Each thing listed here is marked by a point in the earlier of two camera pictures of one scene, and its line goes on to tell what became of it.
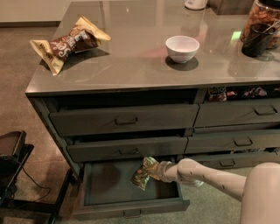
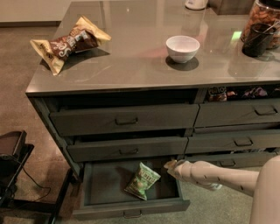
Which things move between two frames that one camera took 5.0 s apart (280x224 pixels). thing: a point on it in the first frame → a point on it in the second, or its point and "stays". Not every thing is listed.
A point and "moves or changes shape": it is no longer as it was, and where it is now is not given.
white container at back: x=195 y=4 stays
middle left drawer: x=117 y=150 stays
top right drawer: x=213 y=115 stays
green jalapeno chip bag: x=142 y=176 moves or changes shape
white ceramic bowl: x=181 y=48 stays
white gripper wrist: x=164 y=171 → x=185 y=170
